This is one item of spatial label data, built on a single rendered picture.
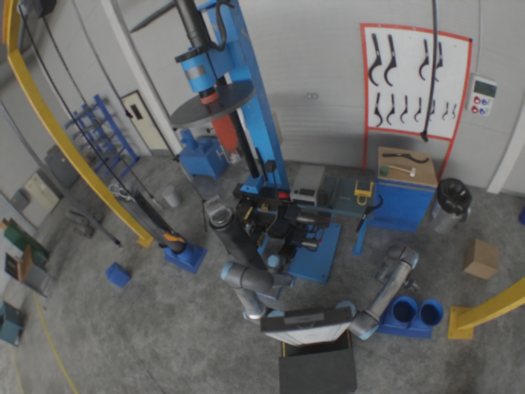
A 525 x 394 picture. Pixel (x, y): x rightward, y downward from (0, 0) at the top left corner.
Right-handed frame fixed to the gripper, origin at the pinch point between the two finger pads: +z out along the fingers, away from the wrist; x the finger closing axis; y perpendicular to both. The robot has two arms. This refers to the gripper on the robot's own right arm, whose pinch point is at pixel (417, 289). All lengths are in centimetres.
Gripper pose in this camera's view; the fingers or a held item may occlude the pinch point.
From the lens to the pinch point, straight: 235.2
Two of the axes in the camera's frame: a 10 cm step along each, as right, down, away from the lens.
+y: -7.3, 6.0, -3.3
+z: 6.5, 4.4, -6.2
